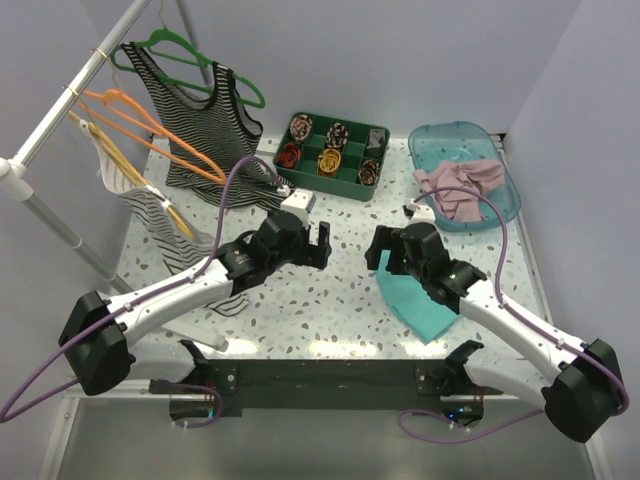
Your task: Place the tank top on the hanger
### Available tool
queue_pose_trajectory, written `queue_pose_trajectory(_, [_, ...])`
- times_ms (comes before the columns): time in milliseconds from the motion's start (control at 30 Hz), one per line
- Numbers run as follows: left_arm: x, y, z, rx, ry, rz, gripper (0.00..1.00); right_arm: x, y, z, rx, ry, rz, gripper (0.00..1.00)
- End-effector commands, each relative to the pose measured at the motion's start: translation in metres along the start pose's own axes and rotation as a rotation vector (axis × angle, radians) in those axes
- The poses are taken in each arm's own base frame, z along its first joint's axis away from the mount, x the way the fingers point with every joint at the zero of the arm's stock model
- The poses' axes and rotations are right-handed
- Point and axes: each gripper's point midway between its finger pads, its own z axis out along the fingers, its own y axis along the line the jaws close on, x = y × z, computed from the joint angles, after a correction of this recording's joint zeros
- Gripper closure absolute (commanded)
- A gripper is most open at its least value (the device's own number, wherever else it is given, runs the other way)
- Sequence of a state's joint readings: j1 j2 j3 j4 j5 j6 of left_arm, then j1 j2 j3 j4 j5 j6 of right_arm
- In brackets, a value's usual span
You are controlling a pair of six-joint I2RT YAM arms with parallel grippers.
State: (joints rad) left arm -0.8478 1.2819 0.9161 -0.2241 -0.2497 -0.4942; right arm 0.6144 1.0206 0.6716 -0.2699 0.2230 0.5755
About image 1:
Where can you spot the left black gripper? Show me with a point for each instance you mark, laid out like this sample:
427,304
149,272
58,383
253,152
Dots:
314,255

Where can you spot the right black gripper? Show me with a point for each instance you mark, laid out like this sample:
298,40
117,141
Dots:
383,241

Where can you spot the orange hanger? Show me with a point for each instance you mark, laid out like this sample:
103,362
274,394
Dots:
121,104

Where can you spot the pink tank top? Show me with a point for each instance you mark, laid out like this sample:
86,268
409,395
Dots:
453,181

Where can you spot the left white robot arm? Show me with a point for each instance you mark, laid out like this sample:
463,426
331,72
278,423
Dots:
104,340

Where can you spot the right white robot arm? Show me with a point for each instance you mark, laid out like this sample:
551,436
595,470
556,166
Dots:
577,385

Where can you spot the white striped tank top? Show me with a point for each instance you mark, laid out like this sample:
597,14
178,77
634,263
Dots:
178,252

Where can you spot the black striped tank top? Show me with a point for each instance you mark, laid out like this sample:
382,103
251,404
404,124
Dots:
216,126

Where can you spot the yellow hanger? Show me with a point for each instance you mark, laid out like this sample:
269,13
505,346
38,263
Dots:
120,176

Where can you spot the green hanger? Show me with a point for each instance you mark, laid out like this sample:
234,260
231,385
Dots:
201,61

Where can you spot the teal folded cloth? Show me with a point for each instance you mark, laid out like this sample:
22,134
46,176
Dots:
406,299

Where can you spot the yellow rolled tie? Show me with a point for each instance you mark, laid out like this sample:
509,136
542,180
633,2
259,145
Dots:
328,163

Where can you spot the orange black rolled tie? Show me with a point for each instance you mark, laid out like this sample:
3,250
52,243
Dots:
288,156

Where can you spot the green divided organizer tray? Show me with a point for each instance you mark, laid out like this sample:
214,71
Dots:
345,184

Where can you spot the brown floral rolled tie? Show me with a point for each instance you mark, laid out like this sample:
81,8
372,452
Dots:
368,173

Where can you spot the dark floral rolled tie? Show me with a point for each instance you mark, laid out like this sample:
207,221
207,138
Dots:
337,136

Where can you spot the pink floral rolled tie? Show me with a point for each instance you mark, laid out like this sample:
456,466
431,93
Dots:
300,127

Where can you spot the teal plastic basin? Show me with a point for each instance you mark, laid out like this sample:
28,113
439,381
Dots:
462,142

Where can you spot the grey folded cloth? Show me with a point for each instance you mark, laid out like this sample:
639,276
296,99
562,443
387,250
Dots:
376,142

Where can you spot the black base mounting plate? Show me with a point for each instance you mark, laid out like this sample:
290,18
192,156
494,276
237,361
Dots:
238,385

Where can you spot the silver clothes rack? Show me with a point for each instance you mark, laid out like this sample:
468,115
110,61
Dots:
14,169

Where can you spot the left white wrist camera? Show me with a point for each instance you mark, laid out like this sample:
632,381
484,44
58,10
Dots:
300,203

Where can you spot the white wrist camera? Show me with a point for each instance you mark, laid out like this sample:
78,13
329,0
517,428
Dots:
416,213
300,203

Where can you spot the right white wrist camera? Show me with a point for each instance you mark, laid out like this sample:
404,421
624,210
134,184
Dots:
416,213

